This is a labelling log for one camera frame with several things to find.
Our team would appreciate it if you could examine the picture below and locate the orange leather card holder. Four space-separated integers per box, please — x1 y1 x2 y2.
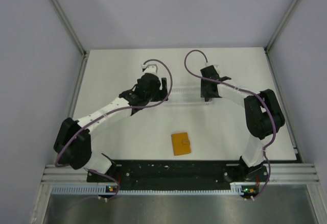
171 132 192 156

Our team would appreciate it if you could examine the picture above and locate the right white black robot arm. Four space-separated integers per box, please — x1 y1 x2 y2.
200 65 285 181

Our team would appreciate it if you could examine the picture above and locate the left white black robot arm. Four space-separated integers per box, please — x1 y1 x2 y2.
54 73 168 182

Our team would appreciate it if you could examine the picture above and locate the clear plastic card tray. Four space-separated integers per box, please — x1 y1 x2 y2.
163 86 213 106

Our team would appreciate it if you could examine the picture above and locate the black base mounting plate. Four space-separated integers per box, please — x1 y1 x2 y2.
86 159 269 191

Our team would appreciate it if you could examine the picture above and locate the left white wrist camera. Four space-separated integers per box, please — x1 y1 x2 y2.
141 64 158 75

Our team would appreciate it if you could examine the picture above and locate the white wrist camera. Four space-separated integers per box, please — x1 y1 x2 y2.
141 64 158 75
205 63 220 69

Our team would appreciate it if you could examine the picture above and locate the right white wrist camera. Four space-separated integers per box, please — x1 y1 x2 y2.
205 63 220 69

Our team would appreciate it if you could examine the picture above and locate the grey slotted cable duct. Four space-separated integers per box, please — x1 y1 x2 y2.
52 184 258 196

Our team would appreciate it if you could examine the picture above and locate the aluminium front rail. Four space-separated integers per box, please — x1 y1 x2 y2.
41 163 320 185

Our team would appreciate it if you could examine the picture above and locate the right aluminium frame post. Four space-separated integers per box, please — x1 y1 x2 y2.
264 0 301 54

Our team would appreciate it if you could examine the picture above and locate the aluminium frame post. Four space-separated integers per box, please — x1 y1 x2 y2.
49 0 87 57
264 0 301 54

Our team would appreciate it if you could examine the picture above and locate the left aluminium frame post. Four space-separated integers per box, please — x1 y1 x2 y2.
49 0 87 57

